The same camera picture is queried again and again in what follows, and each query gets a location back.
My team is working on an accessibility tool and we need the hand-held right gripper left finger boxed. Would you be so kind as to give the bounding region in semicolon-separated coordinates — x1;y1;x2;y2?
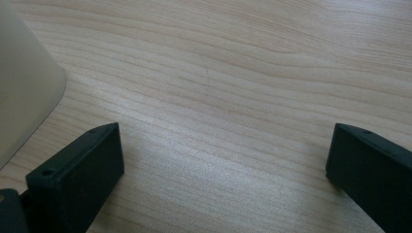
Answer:
25;121;125;233

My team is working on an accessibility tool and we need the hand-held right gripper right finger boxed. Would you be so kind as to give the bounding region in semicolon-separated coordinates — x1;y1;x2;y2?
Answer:
325;122;412;233

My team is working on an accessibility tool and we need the white plastic container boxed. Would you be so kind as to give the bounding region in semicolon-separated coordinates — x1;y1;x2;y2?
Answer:
0;0;67;171

